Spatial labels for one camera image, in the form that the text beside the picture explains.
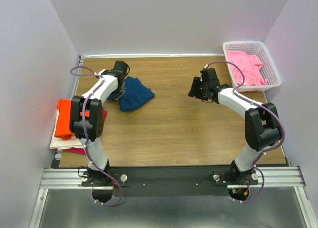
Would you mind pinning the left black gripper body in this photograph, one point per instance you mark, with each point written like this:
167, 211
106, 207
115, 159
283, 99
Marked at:
119, 92

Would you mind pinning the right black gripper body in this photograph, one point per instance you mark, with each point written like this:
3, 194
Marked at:
203, 95

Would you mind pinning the navy blue printed t-shirt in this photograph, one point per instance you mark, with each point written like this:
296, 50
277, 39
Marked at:
135, 96

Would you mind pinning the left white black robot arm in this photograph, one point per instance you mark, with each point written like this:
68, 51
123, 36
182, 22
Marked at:
86, 114

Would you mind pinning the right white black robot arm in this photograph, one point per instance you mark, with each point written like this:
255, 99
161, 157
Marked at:
262, 129

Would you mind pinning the pink t-shirt in basket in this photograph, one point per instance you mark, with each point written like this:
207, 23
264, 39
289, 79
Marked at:
250, 66

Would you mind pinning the white plastic laundry basket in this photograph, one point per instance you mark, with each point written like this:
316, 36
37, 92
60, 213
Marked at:
268, 70

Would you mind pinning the orange folded t-shirt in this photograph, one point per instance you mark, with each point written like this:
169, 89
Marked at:
62, 129

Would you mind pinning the magenta folded t-shirt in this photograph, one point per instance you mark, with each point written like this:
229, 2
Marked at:
79, 149

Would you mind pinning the white folded t-shirt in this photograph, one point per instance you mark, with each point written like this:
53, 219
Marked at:
59, 144

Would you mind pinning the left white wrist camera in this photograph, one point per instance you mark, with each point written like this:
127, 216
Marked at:
103, 72

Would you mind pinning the black mounting base plate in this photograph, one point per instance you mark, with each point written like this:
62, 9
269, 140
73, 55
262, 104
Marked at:
168, 181

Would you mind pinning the aluminium extrusion rail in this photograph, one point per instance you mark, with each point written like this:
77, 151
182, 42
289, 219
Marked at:
69, 178

